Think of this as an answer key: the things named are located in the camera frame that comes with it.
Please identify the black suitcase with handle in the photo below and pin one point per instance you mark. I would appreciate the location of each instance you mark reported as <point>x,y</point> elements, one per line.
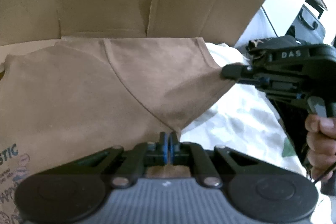
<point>306,27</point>

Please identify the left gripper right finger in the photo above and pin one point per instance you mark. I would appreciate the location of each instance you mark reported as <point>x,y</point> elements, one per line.
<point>196,159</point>

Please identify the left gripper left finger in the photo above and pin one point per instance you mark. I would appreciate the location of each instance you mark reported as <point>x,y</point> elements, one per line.
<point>136,161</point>

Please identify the person's right hand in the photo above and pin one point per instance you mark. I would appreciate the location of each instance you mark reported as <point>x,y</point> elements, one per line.
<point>321,142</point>

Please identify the black folded garment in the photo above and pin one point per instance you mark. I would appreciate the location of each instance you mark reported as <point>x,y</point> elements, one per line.
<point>284,92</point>

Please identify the cream bear print blanket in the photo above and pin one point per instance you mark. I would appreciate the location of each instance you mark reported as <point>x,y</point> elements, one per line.
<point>245,119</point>

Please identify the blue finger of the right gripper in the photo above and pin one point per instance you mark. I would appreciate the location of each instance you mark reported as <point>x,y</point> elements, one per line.
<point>237,71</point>

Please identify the brown t-shirt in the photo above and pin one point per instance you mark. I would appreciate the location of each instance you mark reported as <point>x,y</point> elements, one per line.
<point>81,96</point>

